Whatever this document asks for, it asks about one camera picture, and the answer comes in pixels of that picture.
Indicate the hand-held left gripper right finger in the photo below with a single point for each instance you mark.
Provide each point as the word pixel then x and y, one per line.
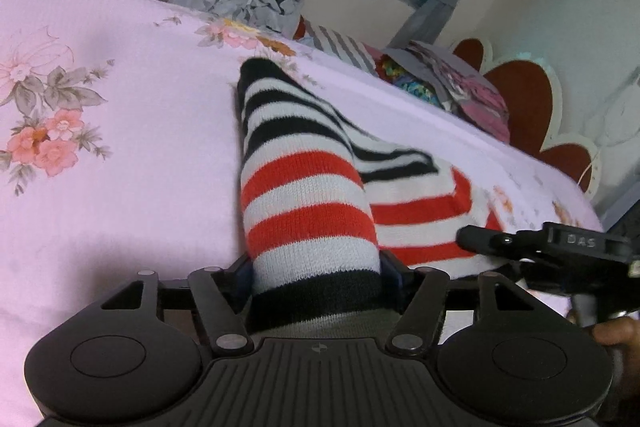
pixel 394 279

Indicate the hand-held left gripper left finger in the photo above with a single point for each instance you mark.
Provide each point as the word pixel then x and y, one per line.
pixel 243 274

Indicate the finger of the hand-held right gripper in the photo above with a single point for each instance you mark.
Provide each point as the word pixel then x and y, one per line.
pixel 500 243

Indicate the white black red striped sweater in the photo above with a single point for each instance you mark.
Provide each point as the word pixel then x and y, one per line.
pixel 300 187

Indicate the person's right hand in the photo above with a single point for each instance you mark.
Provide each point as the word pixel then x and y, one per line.
pixel 615 333

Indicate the brown white scalloped headboard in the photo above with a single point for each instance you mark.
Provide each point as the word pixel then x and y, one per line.
pixel 520 102

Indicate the pink floral bed sheet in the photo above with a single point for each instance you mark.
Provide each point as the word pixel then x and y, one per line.
pixel 125 187

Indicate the patterned pillow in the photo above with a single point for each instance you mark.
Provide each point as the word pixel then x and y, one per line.
pixel 450 87

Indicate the grey white striped cloth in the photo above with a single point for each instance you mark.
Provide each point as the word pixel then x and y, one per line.
pixel 340 44

